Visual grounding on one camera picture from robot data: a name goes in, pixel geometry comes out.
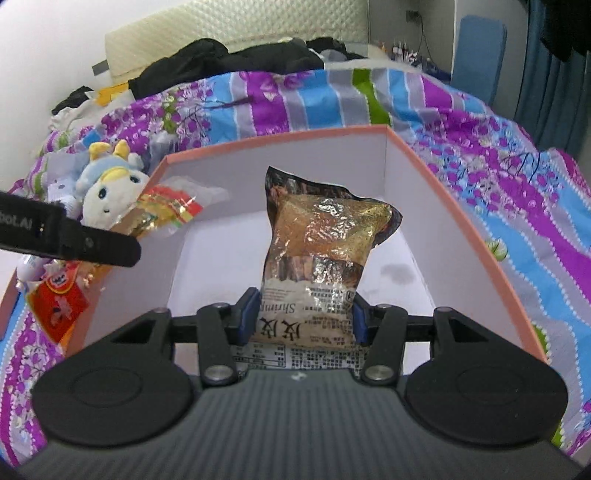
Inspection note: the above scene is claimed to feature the cream padded headboard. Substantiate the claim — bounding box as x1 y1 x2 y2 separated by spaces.
104 0 370 81

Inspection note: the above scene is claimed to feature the yellow packet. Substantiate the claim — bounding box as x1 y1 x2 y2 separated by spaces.
96 83 134 110

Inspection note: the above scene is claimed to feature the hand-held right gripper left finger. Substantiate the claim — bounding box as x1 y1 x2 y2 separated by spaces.
108 287 259 387

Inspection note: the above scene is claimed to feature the white blue plush toy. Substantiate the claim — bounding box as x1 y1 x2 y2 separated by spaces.
55 141 151 232

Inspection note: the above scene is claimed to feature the white cloth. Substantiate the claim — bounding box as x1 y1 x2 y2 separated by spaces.
48 98 112 134

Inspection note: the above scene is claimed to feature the blue curtain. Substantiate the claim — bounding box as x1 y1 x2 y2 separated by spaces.
515 0 591 160

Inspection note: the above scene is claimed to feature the black clothing pile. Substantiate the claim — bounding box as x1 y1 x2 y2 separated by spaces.
128 37 370 100

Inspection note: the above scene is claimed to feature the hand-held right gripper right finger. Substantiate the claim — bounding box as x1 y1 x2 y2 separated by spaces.
351 293 498 386

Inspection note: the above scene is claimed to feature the brown gold snack packet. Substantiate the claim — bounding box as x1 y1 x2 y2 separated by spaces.
231 166 403 370

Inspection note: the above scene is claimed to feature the blue chair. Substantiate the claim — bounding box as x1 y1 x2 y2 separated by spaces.
450 15 509 109

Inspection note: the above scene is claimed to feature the white desk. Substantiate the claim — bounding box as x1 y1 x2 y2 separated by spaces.
369 39 451 80

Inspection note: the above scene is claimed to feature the clear plastic bag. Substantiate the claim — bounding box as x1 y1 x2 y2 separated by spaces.
148 129 181 160

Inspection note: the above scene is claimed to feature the pink box lid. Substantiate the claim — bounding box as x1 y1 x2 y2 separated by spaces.
0 249 28 324

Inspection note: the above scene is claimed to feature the small black garment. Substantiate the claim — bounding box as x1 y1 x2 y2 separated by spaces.
51 85 96 116

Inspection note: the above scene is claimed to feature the red gold clear snack packet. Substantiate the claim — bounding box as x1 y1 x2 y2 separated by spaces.
113 182 229 238

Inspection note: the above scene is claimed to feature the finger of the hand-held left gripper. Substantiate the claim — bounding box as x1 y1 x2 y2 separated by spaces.
58 216 142 268

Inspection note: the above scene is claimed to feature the dark hanging garment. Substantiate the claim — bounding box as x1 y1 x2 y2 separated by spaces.
539 0 591 63

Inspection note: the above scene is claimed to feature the purple floral striped blanket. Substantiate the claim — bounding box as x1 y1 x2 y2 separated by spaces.
0 67 591 467

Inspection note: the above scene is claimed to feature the pink cardboard box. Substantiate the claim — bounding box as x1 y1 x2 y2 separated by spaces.
60 126 550 370

